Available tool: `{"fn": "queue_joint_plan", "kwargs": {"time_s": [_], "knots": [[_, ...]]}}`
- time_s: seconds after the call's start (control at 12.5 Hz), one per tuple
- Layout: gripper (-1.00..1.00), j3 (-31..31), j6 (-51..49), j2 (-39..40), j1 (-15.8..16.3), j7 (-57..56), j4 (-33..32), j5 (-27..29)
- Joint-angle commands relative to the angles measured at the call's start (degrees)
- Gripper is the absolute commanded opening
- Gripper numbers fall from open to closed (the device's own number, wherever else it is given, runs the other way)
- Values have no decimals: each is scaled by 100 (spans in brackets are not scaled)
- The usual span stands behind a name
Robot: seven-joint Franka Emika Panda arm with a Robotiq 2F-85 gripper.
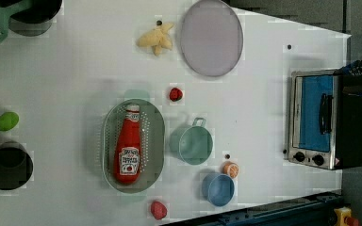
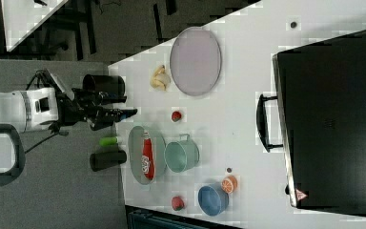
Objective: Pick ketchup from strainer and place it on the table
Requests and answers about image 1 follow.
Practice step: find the red plush ketchup bottle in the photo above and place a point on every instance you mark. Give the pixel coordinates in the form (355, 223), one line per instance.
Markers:
(128, 149)

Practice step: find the green lime toy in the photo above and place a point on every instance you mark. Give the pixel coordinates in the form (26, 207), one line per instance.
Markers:
(8, 121)

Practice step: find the yellow red toy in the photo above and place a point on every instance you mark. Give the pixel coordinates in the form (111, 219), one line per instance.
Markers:
(345, 218)

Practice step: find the green oval strainer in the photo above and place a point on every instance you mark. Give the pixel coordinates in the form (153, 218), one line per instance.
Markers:
(152, 130)

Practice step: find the black pot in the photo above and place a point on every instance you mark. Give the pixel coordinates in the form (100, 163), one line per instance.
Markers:
(36, 20)

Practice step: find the grey round plate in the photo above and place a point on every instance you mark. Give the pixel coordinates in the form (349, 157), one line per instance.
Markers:
(211, 38)

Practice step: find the orange slice toy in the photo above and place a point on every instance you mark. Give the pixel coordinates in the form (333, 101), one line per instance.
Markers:
(231, 169)

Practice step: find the small red strawberry toy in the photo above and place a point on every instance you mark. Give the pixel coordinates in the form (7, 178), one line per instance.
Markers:
(175, 94)

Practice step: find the green cup with handle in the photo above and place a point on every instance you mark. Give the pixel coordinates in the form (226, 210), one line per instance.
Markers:
(193, 144)

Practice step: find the blue bowl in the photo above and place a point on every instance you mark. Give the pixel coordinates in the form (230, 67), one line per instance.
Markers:
(218, 189)

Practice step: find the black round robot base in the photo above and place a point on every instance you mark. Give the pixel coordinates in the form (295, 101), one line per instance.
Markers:
(16, 166)

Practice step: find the silver black toaster oven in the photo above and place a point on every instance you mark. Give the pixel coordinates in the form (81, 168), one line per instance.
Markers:
(325, 124)

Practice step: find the peeled banana toy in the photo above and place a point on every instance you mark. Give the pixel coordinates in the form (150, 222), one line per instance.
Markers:
(157, 38)

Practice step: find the large red strawberry toy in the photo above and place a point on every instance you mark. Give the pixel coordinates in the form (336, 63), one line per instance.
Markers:
(158, 210)

